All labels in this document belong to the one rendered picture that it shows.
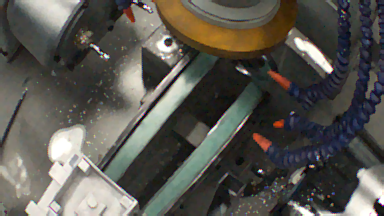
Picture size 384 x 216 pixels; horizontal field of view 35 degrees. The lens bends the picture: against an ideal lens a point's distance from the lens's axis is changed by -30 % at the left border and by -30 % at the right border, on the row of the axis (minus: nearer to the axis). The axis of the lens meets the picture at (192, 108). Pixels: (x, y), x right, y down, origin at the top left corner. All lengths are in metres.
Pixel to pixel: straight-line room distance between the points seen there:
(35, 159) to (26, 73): 0.19
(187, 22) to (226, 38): 0.05
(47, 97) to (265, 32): 0.65
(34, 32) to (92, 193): 0.30
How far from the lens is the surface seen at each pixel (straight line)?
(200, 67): 1.29
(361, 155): 1.04
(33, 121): 1.41
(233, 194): 0.90
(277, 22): 0.88
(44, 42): 1.14
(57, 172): 1.09
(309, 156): 0.85
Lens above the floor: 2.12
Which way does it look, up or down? 72 degrees down
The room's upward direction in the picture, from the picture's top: 7 degrees clockwise
